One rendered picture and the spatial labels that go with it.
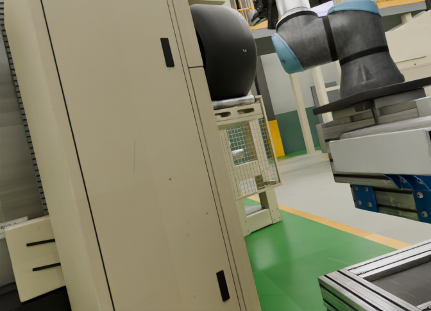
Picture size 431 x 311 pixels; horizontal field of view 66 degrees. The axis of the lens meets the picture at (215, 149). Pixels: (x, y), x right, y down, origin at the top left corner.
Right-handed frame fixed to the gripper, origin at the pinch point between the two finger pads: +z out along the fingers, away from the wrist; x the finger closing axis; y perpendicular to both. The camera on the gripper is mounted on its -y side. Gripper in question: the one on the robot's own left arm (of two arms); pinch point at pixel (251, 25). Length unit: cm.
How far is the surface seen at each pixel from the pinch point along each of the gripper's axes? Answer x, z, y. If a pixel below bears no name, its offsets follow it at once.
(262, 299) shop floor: 32, 14, -120
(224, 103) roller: 11.6, 24.5, -29.0
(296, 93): -579, 481, 96
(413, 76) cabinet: -439, 135, -1
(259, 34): -424, 393, 220
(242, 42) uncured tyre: 0.8, 8.7, -3.9
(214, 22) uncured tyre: 13.3, 9.7, 7.8
